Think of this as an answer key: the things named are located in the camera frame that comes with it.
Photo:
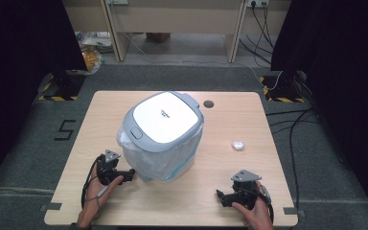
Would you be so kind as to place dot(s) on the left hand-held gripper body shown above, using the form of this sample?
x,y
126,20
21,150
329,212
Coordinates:
x,y
106,171

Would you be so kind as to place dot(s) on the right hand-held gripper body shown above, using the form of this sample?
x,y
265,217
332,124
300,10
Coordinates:
x,y
245,190

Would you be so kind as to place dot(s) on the white plastic trash bag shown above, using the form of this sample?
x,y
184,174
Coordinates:
x,y
159,163

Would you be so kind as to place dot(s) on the white paper ball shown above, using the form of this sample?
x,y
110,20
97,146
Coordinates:
x,y
238,145

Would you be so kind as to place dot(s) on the grey white lidded trash can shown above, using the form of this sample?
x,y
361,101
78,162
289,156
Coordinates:
x,y
167,118

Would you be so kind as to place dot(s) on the person's right hand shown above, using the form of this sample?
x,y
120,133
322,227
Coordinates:
x,y
258,217

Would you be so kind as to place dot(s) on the person's left hand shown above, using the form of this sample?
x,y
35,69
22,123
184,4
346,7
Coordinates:
x,y
94,199

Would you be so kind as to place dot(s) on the yellow black hazard tape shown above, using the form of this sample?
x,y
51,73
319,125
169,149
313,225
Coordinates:
x,y
284,100
57,98

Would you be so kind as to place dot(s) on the black stand base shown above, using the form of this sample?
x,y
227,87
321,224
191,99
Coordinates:
x,y
67,81
282,83

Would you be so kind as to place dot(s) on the clear plastic bags with clutter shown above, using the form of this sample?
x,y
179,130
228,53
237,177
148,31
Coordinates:
x,y
92,54

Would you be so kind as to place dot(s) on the black curtain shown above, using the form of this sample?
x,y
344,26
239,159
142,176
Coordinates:
x,y
341,80
19,64

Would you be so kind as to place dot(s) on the beige wooden desk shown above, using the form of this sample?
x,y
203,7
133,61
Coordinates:
x,y
175,16

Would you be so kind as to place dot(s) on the white wall socket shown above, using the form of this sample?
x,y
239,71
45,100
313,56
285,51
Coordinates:
x,y
257,2

